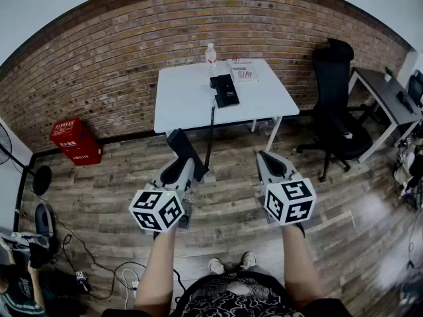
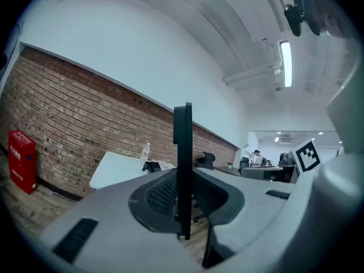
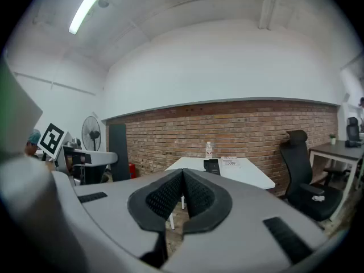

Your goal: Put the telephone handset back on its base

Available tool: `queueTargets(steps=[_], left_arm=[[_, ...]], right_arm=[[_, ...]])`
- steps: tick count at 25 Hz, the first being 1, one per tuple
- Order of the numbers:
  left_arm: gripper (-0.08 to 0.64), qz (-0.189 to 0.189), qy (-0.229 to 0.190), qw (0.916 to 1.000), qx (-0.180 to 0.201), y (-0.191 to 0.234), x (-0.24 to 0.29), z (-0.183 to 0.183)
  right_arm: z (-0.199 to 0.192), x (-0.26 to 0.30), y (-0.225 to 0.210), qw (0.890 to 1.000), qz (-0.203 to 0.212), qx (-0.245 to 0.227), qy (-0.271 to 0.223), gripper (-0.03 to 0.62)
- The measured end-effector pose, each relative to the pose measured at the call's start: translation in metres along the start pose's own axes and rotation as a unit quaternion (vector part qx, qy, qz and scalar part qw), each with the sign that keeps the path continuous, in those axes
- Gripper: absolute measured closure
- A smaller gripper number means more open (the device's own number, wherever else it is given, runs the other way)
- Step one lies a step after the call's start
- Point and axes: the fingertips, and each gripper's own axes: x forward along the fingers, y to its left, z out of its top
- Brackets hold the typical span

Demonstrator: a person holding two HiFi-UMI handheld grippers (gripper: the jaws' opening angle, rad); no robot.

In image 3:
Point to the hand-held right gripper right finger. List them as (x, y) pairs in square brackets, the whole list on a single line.
[(233, 237)]

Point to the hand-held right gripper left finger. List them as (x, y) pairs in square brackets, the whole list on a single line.
[(113, 209)]

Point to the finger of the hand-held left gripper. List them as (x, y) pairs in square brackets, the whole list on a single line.
[(99, 157)]

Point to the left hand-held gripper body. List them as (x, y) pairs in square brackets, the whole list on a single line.
[(51, 139)]

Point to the black box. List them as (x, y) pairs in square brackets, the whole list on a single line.
[(214, 166)]

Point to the black upright panel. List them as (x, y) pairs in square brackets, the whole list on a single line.
[(119, 152)]

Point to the black standing fan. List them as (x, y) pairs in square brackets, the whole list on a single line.
[(91, 134)]

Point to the red box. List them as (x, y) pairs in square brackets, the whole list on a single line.
[(132, 171)]

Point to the white table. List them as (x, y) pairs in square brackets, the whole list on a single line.
[(250, 175)]

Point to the flag print box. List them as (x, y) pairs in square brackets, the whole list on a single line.
[(229, 162)]

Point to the clear water bottle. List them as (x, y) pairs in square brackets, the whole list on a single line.
[(209, 150)]

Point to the crumpled white paper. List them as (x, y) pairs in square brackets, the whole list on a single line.
[(317, 198)]

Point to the black office chair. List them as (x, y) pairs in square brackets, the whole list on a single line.
[(353, 128), (307, 178)]

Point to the dark top desk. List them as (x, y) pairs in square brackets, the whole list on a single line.
[(338, 151)]

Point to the ceiling tube light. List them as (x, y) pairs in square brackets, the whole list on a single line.
[(88, 6)]

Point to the small potted plant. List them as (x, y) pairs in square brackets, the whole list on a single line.
[(332, 138)]

